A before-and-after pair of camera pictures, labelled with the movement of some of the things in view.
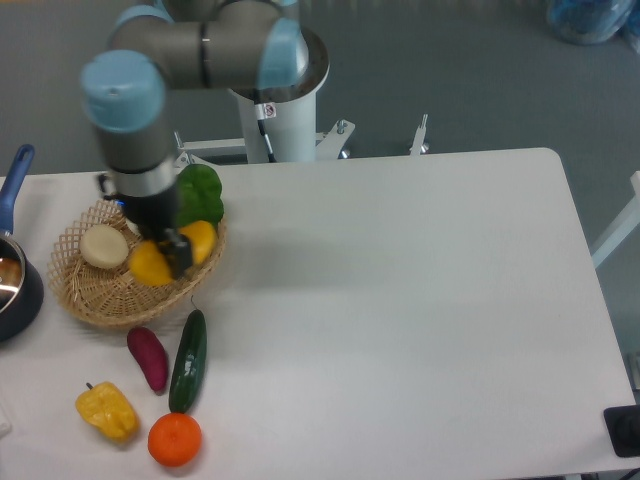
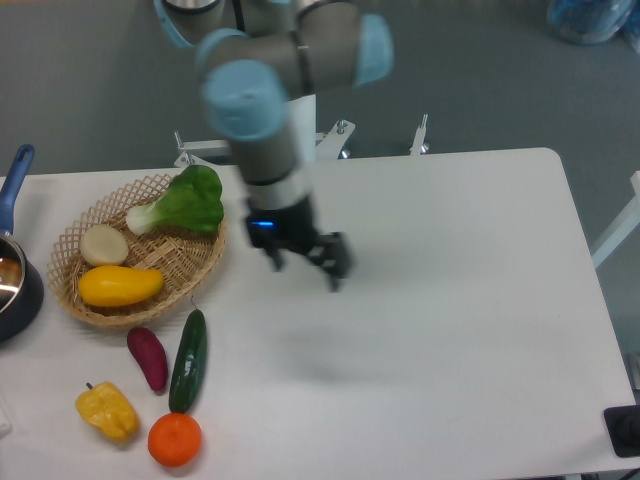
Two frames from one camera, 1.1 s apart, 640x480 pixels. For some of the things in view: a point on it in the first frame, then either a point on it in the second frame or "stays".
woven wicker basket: [114, 296] stays
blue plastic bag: [594, 21] stays
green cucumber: [190, 362] stays
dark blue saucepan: [21, 286] stays
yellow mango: [146, 258] → [113, 285]
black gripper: [153, 215] → [293, 227]
